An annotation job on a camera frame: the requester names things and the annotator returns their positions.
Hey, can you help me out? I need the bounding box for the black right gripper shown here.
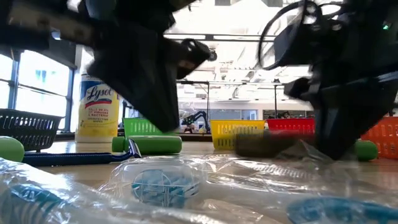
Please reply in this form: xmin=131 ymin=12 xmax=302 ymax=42
xmin=275 ymin=23 xmax=398 ymax=159

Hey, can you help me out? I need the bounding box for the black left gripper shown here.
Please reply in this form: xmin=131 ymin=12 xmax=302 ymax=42
xmin=86 ymin=18 xmax=213 ymax=131

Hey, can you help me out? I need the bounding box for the green travel bottle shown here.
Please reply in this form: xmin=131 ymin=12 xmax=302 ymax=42
xmin=353 ymin=139 xmax=379 ymax=162
xmin=0 ymin=136 xmax=25 ymax=163
xmin=111 ymin=135 xmax=183 ymax=156

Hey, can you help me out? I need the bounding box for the orange plastic basket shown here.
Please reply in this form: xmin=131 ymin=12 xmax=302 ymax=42
xmin=360 ymin=116 xmax=398 ymax=161

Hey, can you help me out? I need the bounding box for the green plastic basket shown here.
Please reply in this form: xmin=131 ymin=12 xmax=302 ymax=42
xmin=123 ymin=117 xmax=178 ymax=138

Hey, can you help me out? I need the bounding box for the yellow disinfecting wipes canister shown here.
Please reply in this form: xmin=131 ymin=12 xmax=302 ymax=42
xmin=74 ymin=73 xmax=121 ymax=144

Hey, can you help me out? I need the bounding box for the red plastic basket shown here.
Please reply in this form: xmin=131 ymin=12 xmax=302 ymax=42
xmin=266 ymin=117 xmax=317 ymax=136

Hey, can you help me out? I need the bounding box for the yellow plastic basket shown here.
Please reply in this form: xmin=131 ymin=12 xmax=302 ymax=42
xmin=210 ymin=119 xmax=267 ymax=151

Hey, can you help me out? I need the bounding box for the clear plastic bag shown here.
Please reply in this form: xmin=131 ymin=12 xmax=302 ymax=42
xmin=99 ymin=154 xmax=398 ymax=224

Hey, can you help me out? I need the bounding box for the purple disposable razor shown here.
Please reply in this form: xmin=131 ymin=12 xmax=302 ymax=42
xmin=22 ymin=138 xmax=142 ymax=167

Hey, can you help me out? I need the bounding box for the black plastic basket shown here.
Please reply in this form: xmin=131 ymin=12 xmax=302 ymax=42
xmin=0 ymin=108 xmax=63 ymax=152

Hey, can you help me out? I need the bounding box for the black aluminium table frame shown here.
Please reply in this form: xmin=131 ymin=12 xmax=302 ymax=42
xmin=55 ymin=132 xmax=215 ymax=143

